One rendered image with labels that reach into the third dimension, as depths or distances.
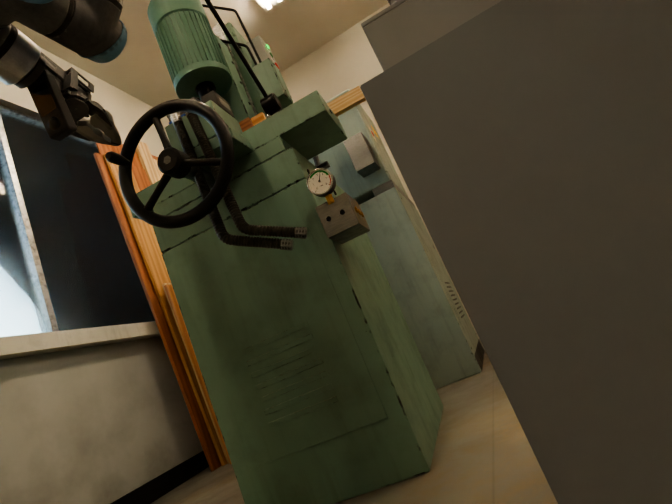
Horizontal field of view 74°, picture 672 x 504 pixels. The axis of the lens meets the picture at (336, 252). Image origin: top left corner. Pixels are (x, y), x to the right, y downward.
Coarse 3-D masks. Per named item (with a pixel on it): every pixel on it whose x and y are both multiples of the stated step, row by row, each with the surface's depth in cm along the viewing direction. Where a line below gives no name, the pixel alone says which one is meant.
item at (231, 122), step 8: (208, 104) 106; (216, 104) 108; (224, 112) 111; (184, 120) 108; (200, 120) 106; (224, 120) 108; (232, 120) 114; (168, 128) 109; (208, 128) 105; (232, 128) 111; (240, 128) 118; (168, 136) 108; (176, 136) 108; (192, 136) 106; (208, 136) 105; (176, 144) 108; (192, 144) 106
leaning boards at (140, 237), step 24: (96, 144) 274; (144, 144) 314; (144, 168) 302; (120, 192) 261; (120, 216) 255; (144, 240) 258; (144, 264) 253; (144, 288) 244; (168, 288) 241; (168, 312) 246; (168, 336) 241; (192, 360) 232; (192, 384) 235; (192, 408) 230; (216, 432) 228; (216, 456) 228
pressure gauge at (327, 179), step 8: (320, 168) 100; (312, 176) 100; (320, 176) 100; (328, 176) 99; (312, 184) 100; (320, 184) 100; (328, 184) 99; (312, 192) 100; (320, 192) 99; (328, 192) 100; (328, 200) 101
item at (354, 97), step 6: (354, 90) 123; (360, 90) 122; (342, 96) 124; (348, 96) 123; (354, 96) 123; (360, 96) 122; (330, 102) 124; (336, 102) 124; (342, 102) 123; (348, 102) 123; (354, 102) 122; (360, 102) 123; (330, 108) 124; (336, 108) 124; (342, 108) 123; (348, 108) 124; (336, 114) 124
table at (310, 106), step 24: (312, 96) 109; (264, 120) 112; (288, 120) 110; (312, 120) 110; (336, 120) 120; (216, 144) 104; (240, 144) 107; (264, 144) 112; (312, 144) 122; (336, 144) 128; (144, 192) 120; (168, 192) 118
